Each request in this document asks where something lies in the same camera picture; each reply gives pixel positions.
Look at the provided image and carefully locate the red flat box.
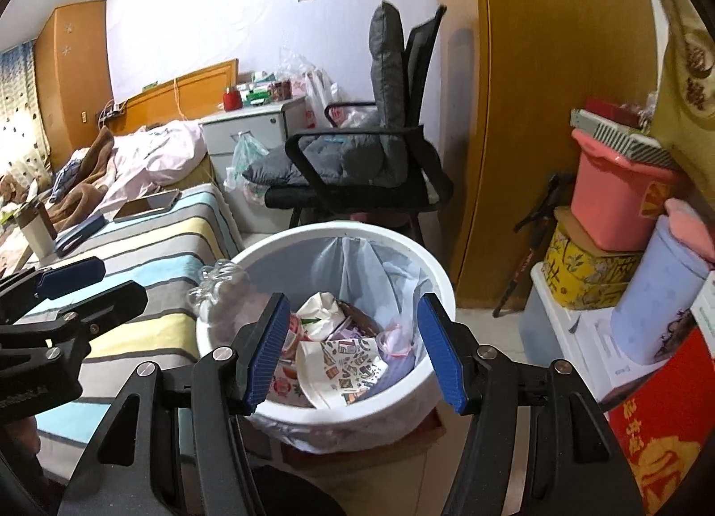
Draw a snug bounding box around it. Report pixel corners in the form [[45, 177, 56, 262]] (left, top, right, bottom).
[[584, 97, 652, 128]]

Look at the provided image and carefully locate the white cardboard box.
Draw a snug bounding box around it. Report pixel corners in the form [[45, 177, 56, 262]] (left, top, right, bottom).
[[570, 315, 643, 399]]

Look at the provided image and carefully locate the pink plastic bucket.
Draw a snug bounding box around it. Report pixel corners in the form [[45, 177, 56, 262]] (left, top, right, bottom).
[[571, 127, 688, 254]]

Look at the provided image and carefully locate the white trash bin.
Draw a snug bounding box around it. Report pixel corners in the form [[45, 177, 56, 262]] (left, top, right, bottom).
[[195, 220, 456, 453]]

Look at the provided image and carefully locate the translucent bin liner bag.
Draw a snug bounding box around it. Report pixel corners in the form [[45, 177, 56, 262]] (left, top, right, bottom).
[[223, 233, 448, 450]]

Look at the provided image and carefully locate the clear plastic bottle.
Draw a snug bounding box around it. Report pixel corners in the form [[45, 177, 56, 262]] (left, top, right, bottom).
[[187, 259, 252, 327]]

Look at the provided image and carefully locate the grey chair cushion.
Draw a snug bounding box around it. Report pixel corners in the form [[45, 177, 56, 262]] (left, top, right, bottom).
[[243, 0, 442, 193]]

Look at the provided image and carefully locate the gold hanging bag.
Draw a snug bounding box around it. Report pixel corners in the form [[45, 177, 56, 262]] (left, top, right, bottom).
[[651, 0, 715, 187]]

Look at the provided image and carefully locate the wooden headboard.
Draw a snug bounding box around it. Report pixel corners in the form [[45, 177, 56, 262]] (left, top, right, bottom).
[[109, 59, 240, 137]]

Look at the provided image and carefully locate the red patterned wrapper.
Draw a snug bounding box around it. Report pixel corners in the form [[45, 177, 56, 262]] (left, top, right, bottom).
[[267, 313, 314, 405]]

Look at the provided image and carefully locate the clear plastic bag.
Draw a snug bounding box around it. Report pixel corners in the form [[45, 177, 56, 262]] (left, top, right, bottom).
[[276, 47, 314, 84]]

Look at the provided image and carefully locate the large wooden wardrobe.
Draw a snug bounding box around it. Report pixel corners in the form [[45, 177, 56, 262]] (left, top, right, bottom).
[[433, 0, 660, 305]]

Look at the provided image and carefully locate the pink plastic wrapper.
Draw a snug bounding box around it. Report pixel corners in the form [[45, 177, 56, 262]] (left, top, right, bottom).
[[377, 317, 419, 359]]

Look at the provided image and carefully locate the red gift box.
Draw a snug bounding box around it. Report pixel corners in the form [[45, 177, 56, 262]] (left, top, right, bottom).
[[606, 326, 715, 516]]

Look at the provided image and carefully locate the green white box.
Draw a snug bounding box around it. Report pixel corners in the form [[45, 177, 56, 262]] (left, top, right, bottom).
[[243, 72, 274, 106]]

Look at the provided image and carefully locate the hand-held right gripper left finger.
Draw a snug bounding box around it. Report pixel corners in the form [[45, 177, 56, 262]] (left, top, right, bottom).
[[59, 291, 291, 516]]

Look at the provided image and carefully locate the striped gift box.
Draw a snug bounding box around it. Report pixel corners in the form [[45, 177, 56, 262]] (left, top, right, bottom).
[[570, 108, 679, 170]]

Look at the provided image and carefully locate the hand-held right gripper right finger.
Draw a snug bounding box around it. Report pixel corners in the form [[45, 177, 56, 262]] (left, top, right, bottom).
[[416, 292, 643, 516]]

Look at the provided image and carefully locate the green plastic bag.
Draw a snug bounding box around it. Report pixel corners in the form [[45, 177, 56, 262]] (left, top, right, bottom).
[[223, 130, 269, 204]]

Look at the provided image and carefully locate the dark tablet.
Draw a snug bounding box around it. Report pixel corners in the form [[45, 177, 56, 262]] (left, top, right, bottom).
[[113, 189, 182, 223]]

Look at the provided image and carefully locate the white plastic bag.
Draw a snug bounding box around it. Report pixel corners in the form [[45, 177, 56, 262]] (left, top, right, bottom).
[[304, 69, 381, 131]]

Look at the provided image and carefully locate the printed paper cup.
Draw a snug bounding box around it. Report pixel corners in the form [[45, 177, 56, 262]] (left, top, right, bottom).
[[295, 337, 389, 410]]

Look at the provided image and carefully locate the dotted curtain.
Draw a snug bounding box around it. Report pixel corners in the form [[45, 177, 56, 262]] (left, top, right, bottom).
[[0, 41, 51, 182]]

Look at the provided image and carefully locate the white thermos cup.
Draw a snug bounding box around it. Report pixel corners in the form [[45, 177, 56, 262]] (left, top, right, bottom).
[[14, 202, 58, 258]]

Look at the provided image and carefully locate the yellow printed box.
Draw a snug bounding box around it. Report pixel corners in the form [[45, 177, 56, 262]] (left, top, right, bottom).
[[543, 208, 643, 311]]

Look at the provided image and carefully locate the lavender cylinder container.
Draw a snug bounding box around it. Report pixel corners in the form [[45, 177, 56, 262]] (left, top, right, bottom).
[[609, 214, 709, 366]]

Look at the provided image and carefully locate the blue checked garment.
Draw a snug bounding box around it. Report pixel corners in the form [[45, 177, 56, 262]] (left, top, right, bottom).
[[49, 163, 84, 203]]

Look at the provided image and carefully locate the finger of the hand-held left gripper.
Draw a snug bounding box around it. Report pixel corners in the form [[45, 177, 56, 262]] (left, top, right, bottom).
[[0, 257, 107, 327], [0, 280, 149, 360]]

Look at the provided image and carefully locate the white storage box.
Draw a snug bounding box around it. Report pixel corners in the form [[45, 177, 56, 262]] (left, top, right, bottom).
[[519, 262, 587, 377]]

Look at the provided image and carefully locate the blue glasses case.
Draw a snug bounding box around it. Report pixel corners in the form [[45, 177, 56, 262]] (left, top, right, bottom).
[[54, 212, 107, 254]]

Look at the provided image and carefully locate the brown blanket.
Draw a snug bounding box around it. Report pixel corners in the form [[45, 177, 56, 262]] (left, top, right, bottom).
[[0, 127, 118, 276]]

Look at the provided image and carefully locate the black office chair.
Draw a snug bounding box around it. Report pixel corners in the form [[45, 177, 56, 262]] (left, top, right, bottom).
[[264, 4, 454, 249]]

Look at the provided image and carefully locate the white bedside cabinet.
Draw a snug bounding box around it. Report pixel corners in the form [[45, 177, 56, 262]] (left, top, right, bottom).
[[200, 97, 308, 232]]

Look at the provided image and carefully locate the narrow wooden wardrobe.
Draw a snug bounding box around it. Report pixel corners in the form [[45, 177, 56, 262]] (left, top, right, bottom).
[[34, 0, 113, 173]]

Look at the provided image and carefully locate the pink duvet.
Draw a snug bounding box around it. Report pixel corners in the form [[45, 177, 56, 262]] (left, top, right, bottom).
[[101, 122, 210, 209]]

